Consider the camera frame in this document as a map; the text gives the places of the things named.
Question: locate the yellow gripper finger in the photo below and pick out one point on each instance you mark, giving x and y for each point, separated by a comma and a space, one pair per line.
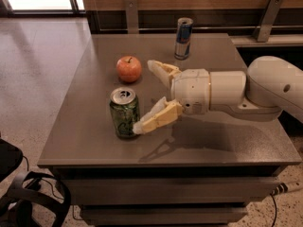
163, 71
161, 114

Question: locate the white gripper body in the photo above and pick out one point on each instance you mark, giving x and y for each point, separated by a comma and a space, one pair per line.
191, 90

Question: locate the green soda can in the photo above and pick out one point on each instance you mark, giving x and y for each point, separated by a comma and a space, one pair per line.
124, 108

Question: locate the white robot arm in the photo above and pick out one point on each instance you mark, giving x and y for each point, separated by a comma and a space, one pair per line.
267, 88

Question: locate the blue silver energy drink can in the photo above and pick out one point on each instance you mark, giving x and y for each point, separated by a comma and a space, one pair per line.
183, 36

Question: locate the red apple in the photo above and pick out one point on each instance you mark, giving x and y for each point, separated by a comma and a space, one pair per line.
129, 69

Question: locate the grey drawer cabinet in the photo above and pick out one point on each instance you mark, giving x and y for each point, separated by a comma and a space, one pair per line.
200, 169

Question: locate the white power strip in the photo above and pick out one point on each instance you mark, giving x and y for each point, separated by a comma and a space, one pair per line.
287, 188

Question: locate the left metal wall bracket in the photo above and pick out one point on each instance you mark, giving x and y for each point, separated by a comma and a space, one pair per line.
131, 12

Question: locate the metal wall bracket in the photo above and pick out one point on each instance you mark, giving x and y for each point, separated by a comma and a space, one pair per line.
131, 12
263, 30

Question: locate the right metal wall bracket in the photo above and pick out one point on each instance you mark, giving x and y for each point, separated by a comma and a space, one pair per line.
263, 30

